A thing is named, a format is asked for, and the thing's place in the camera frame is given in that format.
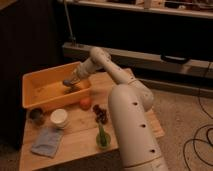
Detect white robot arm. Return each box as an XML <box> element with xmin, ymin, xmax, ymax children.
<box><xmin>74</xmin><ymin>47</ymin><xmax>169</xmax><ymax>171</ymax></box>

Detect dark grape bunch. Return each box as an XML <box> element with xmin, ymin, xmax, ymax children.
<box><xmin>93</xmin><ymin>104</ymin><xmax>108</xmax><ymax>124</ymax></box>

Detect black handle on shelf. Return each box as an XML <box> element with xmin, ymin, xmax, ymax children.
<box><xmin>160</xmin><ymin>55</ymin><xmax>190</xmax><ymax>64</ymax></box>

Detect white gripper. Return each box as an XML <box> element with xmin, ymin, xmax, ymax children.
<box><xmin>73</xmin><ymin>58</ymin><xmax>100</xmax><ymax>80</ymax></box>

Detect blue grey sponge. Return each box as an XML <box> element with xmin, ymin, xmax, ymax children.
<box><xmin>62</xmin><ymin>78</ymin><xmax>79</xmax><ymax>87</ymax></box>

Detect yellow plastic tray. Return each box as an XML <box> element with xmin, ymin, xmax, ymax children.
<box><xmin>22</xmin><ymin>62</ymin><xmax>91</xmax><ymax>111</ymax></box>

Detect grey metal pole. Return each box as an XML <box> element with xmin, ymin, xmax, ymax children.
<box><xmin>63</xmin><ymin>0</ymin><xmax>75</xmax><ymax>45</ymax></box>

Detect wooden table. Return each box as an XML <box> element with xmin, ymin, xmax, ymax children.
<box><xmin>19</xmin><ymin>72</ymin><xmax>165</xmax><ymax>171</ymax></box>

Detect low grey shelf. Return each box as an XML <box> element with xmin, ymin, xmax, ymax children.
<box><xmin>62</xmin><ymin>42</ymin><xmax>213</xmax><ymax>79</ymax></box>

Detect green glass vase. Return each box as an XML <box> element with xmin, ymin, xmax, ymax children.
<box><xmin>96</xmin><ymin>122</ymin><xmax>111</xmax><ymax>149</ymax></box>

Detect small dark object in tray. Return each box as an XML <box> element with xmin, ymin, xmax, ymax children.
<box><xmin>65</xmin><ymin>86</ymin><xmax>80</xmax><ymax>94</ymax></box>

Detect dark green cup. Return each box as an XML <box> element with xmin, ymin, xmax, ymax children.
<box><xmin>29</xmin><ymin>108</ymin><xmax>45</xmax><ymax>125</ymax></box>

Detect black cables on floor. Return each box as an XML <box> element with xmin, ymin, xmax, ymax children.
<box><xmin>182</xmin><ymin>61</ymin><xmax>213</xmax><ymax>171</ymax></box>

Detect white bowl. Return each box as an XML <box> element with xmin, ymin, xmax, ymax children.
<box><xmin>50</xmin><ymin>109</ymin><xmax>68</xmax><ymax>129</ymax></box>

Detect orange fruit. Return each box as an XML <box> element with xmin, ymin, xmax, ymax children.
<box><xmin>79</xmin><ymin>97</ymin><xmax>92</xmax><ymax>110</ymax></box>

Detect blue folded cloth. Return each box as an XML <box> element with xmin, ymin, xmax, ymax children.
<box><xmin>31</xmin><ymin>127</ymin><xmax>63</xmax><ymax>158</ymax></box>

